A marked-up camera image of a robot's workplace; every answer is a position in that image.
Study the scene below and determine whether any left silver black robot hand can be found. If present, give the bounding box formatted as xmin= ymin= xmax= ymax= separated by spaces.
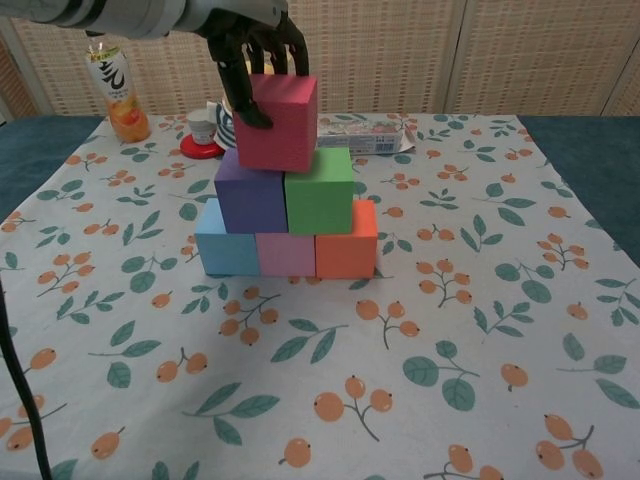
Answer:
xmin=169 ymin=0 xmax=310 ymax=129

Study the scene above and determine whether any snack package box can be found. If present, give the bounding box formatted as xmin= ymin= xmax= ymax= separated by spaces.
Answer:
xmin=315 ymin=113 xmax=416 ymax=156

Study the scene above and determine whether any small white jar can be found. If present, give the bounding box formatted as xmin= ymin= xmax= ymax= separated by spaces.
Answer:
xmin=188 ymin=110 xmax=217 ymax=147

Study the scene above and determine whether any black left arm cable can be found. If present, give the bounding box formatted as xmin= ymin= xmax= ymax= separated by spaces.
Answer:
xmin=0 ymin=279 xmax=54 ymax=480

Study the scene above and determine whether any floral print tablecloth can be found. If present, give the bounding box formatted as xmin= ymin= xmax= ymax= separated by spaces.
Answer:
xmin=0 ymin=112 xmax=640 ymax=480

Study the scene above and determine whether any green foam cube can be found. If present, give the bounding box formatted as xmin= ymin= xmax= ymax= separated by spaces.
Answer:
xmin=283 ymin=147 xmax=355 ymax=236

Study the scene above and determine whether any light blue foam cube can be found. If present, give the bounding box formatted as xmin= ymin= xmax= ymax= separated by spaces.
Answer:
xmin=194 ymin=198 xmax=261 ymax=277

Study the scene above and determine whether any purple foam cube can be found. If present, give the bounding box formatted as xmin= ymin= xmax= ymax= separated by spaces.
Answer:
xmin=214 ymin=148 xmax=290 ymax=235

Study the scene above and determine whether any orange juice bottle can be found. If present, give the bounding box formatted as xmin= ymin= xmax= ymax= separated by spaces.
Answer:
xmin=83 ymin=32 xmax=152 ymax=145

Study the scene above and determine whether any red foam cube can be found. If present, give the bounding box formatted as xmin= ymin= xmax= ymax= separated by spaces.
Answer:
xmin=232 ymin=73 xmax=320 ymax=174

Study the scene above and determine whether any yellow plush toy striped shirt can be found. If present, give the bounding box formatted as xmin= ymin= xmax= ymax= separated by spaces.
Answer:
xmin=206 ymin=49 xmax=281 ymax=151

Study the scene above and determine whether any orange foam cube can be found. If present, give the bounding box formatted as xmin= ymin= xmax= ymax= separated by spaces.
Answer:
xmin=313 ymin=198 xmax=377 ymax=280

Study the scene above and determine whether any pink foam cube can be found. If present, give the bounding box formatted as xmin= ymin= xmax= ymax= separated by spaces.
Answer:
xmin=255 ymin=232 xmax=317 ymax=278

